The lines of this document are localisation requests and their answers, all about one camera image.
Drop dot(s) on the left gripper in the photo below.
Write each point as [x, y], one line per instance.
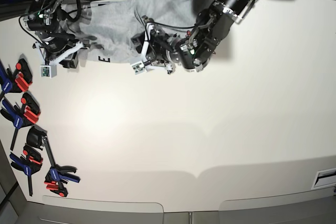
[156, 48]

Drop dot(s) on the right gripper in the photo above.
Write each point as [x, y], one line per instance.
[59, 48]

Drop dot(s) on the grey T-shirt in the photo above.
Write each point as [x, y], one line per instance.
[108, 28]

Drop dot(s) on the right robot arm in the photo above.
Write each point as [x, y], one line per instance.
[46, 15]

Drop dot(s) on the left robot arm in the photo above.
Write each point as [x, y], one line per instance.
[211, 26]

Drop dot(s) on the top blue red bar clamp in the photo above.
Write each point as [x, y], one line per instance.
[16, 81]

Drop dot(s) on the blue red bar clamp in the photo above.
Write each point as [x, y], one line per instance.
[29, 163]
[25, 116]
[16, 81]

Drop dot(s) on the long black blue bar clamp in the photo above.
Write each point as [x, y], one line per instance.
[57, 176]

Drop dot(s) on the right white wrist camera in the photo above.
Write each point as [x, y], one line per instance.
[48, 71]

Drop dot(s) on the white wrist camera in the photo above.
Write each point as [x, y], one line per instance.
[138, 67]
[48, 71]

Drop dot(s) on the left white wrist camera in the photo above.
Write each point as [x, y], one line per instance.
[138, 67]

